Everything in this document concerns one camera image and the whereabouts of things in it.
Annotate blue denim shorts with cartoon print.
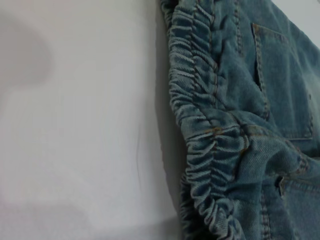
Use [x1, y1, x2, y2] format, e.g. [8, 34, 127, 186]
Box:
[159, 0, 320, 240]

